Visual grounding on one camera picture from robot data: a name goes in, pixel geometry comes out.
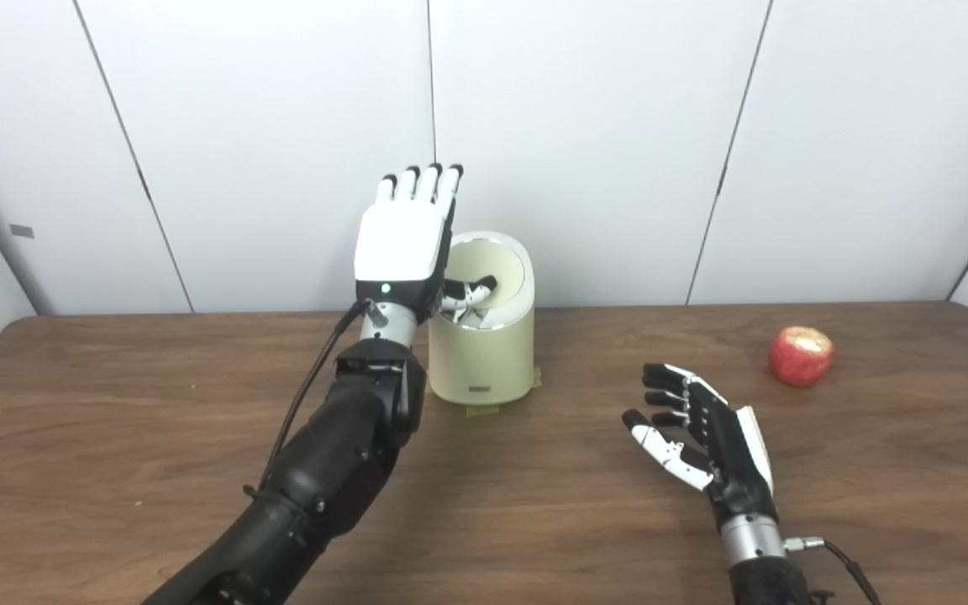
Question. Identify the small grey wall sticker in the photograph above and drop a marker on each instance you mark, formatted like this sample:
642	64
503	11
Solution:
22	230

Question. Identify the red apple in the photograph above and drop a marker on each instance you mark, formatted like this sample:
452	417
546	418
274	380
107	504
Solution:
800	360

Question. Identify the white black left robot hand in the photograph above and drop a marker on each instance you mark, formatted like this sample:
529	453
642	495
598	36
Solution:
400	244

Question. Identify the cream-colored cylindrical bin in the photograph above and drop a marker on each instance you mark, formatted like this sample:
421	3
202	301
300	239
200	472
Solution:
484	361

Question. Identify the yellow-green tape piece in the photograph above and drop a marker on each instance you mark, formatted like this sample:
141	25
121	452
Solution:
536	378
481	411

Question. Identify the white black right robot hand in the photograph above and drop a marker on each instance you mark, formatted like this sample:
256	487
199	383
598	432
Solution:
732	458

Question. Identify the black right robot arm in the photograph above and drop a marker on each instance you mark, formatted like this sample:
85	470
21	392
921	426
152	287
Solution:
753	542

